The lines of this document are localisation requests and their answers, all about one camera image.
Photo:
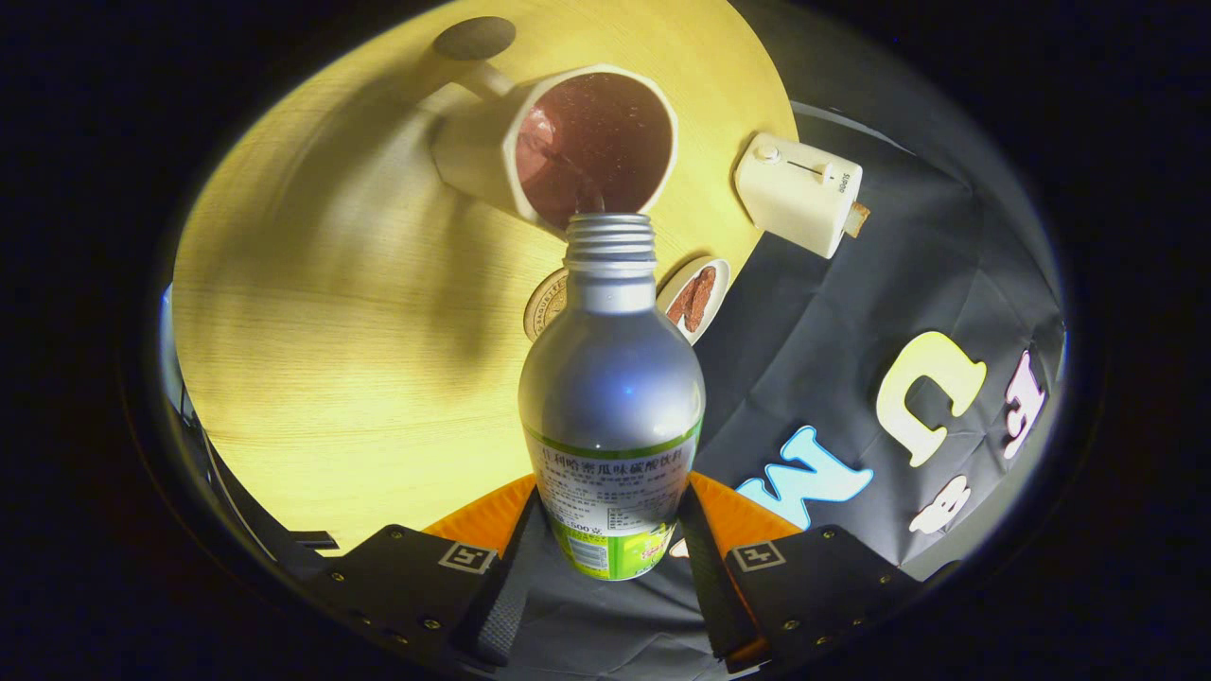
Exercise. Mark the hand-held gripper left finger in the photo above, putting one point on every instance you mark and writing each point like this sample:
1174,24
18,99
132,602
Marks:
501,605

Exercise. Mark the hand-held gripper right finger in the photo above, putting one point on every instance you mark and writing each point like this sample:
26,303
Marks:
708,586

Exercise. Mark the silver juice bottle green label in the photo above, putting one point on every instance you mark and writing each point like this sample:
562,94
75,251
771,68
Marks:
613,388

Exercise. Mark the round cork coaster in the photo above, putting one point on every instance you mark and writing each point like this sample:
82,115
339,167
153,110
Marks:
544,303

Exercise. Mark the brown meat slice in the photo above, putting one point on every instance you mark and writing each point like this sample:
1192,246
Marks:
681,310
704,287

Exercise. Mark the black backdrop cloth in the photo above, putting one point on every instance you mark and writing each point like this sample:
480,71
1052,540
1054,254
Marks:
804,312

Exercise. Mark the round white plate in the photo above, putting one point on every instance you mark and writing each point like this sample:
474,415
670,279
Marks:
719,279

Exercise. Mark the wooden table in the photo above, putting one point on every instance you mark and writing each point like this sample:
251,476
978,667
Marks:
331,331

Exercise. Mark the toast slice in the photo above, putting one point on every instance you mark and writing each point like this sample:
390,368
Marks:
858,219

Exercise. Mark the white toaster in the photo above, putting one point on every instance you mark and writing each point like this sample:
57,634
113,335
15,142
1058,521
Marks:
795,194

